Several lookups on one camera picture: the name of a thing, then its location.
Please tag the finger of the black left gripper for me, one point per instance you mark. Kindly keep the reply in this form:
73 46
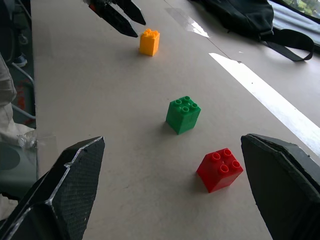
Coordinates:
132 11
117 20

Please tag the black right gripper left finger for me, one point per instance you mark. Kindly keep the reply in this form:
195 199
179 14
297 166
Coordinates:
72 180

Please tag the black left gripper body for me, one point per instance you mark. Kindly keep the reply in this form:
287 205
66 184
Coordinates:
98 5

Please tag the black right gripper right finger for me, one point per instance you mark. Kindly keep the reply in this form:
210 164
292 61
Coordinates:
282 185

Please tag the orange toy building cube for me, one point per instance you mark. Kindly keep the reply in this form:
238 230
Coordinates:
149 42

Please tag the crumpled clear plastic tape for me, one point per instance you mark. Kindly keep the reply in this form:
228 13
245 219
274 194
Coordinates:
30 140

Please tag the red toy building cube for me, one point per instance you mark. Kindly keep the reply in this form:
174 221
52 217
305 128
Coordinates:
218 171

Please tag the dark blue shoe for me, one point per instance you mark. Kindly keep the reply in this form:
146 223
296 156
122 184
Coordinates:
20 60

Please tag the beige cloth trousers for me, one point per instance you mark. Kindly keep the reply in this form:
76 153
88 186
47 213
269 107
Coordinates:
6 100

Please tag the green toy building cube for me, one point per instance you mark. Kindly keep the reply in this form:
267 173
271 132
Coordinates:
183 116

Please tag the grey metal chair frame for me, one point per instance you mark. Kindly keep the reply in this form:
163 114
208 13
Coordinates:
26 75

